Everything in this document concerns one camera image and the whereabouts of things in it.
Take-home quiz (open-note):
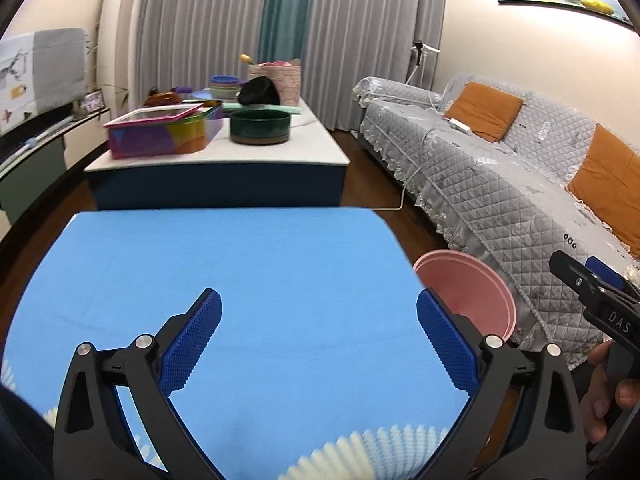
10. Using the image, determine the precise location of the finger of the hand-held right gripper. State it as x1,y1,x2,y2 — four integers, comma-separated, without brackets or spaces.
585,256,640,306
548,250,608,312

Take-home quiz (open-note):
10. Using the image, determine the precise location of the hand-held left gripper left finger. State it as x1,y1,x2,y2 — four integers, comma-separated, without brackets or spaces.
52,287,236,480

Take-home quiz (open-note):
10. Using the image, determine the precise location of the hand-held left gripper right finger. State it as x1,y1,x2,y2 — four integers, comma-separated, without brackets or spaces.
416,287,587,480

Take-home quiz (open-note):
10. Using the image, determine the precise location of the pink plastic bin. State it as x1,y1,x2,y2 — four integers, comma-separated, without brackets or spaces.
412,249,517,345

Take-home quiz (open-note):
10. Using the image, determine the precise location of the person's right hand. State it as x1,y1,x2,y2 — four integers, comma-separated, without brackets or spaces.
580,341,640,444

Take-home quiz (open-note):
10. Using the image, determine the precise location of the orange cushion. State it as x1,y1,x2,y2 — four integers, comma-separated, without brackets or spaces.
566,123,640,261
443,81,524,143

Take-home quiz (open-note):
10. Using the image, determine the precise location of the blue table mat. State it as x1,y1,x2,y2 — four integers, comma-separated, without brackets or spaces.
0,207,473,480

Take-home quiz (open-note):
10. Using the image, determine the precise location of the sofa with grey quilted cover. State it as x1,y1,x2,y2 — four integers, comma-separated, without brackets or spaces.
351,74,640,371

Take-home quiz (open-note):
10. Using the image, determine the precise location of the colourful box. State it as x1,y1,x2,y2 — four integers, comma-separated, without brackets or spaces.
102,101,225,160

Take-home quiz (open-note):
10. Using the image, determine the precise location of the white top coffee table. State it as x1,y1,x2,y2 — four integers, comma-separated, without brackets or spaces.
84,95,351,211

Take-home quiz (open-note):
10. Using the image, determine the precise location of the dark green bowl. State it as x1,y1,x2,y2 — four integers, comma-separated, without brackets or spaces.
230,109,292,146

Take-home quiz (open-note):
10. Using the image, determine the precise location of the television cabinet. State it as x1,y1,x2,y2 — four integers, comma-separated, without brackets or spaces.
0,105,111,223

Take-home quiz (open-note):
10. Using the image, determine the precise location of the brown ornament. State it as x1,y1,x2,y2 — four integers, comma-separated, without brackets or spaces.
146,87,181,108

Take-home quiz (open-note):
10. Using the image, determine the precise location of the mint green tray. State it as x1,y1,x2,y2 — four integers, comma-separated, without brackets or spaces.
222,102,304,115

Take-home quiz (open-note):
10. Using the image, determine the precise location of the stack of coloured bowls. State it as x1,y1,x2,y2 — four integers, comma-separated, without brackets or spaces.
209,76,246,101

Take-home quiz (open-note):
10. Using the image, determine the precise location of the black hat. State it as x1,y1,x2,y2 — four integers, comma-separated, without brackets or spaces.
236,76,281,107

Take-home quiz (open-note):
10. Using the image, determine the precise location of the white standing garment steamer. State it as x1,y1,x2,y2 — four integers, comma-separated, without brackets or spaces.
410,40,442,86

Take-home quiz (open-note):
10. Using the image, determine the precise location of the pink quilted basket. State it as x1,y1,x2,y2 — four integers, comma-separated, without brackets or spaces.
248,59,302,107

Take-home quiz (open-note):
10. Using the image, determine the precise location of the television with grey cover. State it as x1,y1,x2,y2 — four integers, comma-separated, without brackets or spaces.
0,27,88,136

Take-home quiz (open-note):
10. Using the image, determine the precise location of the grey curtain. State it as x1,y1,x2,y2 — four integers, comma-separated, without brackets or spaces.
300,0,448,133
135,0,273,106

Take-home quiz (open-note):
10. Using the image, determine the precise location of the standing air conditioner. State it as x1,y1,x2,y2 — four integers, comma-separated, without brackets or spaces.
95,0,151,111

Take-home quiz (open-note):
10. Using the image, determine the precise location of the teal curtain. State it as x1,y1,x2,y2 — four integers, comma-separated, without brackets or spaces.
257,0,316,68

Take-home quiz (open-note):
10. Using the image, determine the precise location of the white power cable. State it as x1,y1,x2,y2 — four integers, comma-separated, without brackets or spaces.
372,110,451,211

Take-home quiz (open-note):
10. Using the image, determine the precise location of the small photo frame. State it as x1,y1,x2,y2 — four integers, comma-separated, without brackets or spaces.
80,89,108,115

